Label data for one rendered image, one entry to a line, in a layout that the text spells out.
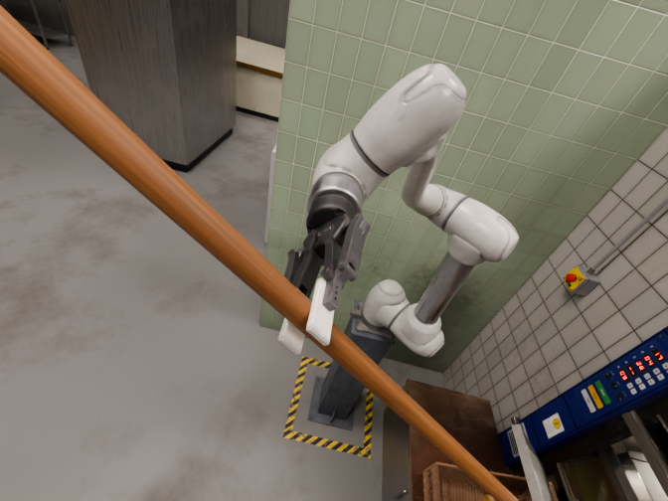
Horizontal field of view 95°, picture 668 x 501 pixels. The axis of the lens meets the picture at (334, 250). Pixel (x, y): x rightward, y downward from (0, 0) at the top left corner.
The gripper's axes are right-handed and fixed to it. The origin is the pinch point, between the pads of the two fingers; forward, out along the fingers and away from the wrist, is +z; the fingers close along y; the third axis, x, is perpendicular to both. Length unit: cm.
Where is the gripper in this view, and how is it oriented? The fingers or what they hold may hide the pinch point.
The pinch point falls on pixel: (309, 315)
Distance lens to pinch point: 34.1
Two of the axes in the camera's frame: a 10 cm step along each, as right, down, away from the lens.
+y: -8.0, 3.9, 4.6
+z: -1.3, 6.3, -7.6
